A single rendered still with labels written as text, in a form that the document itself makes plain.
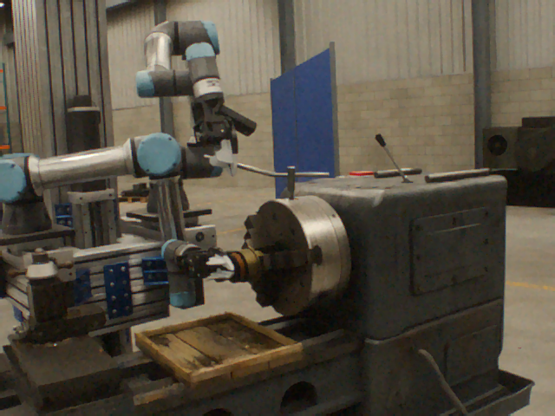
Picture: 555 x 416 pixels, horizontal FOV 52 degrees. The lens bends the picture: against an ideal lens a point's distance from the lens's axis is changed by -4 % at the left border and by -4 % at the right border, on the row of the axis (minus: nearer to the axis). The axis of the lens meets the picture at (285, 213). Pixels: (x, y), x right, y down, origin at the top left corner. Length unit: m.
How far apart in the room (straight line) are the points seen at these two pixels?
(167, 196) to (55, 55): 0.63
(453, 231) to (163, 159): 0.84
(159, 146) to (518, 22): 10.62
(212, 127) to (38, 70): 0.78
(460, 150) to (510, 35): 2.40
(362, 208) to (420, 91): 11.07
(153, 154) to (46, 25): 0.69
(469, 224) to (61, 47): 1.43
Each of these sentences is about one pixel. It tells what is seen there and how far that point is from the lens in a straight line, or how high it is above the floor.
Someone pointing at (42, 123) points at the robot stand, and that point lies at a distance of 2.06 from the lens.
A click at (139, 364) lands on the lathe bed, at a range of 1.52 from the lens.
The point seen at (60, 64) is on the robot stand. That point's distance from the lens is 2.09.
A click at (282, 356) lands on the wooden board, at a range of 1.43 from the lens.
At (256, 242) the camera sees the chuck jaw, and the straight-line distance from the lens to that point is 1.56.
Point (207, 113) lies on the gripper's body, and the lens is 1.52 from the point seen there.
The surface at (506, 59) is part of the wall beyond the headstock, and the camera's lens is 11.91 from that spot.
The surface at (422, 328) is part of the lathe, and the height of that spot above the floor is 0.86.
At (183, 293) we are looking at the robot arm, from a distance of 1.72.
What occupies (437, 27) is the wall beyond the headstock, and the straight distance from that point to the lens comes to 12.52.
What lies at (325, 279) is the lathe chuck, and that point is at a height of 1.04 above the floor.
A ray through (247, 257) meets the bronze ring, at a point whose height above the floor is 1.11.
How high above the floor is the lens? 1.42
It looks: 8 degrees down
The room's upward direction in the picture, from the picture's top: 3 degrees counter-clockwise
